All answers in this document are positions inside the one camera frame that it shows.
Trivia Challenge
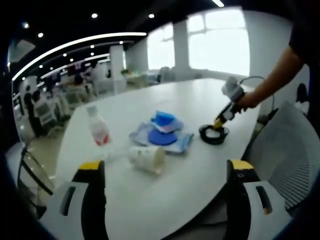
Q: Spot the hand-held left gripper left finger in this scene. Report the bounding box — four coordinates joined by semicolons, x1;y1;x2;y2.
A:
41;160;110;240

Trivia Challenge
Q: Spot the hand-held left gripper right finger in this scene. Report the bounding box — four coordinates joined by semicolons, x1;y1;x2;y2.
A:
224;158;292;240

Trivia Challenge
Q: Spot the black cable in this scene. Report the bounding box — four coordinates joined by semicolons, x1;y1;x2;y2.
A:
198;123;230;146

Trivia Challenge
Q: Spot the small blue packet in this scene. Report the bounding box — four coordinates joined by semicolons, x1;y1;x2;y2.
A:
149;109;185;134

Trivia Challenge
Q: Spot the white paper cup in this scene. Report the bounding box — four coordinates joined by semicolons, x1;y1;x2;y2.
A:
127;145;166;175

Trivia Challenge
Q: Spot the clear bottle with red label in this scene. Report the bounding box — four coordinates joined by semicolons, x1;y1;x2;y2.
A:
85;105;111;147

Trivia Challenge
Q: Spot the person's right hand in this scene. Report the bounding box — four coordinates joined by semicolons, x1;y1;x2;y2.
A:
234;91;261;114

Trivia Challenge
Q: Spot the large bright window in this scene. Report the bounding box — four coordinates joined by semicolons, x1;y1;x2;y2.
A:
187;8;251;77

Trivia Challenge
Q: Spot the white table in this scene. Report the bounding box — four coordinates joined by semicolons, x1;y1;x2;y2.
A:
53;77;262;240

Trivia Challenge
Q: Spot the white mesh chair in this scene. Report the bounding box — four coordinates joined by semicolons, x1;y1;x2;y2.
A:
246;100;320;211

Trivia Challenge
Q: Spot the narrow bright window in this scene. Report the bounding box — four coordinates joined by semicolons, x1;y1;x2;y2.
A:
147;22;175;71

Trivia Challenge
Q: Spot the person's dark sleeve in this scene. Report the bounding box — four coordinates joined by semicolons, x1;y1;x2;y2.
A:
288;0;320;67

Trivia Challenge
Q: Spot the long curved ceiling light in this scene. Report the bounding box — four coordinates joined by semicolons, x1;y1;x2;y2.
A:
11;31;148;82

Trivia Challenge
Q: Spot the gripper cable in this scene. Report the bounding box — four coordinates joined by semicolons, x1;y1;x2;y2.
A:
239;75;276;112

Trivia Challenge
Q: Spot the black frame chair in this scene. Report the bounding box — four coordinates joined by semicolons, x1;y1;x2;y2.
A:
16;146;55;196

